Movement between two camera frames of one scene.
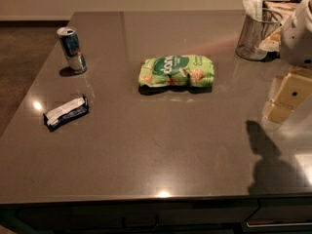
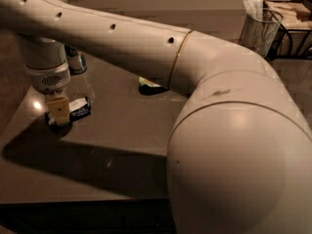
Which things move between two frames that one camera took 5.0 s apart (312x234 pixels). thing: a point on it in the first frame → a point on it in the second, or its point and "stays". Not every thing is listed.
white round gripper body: [297, 39] → [50, 81]
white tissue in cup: [253, 8] stays
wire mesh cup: [254, 36] stays
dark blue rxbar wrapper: [66, 113] stays
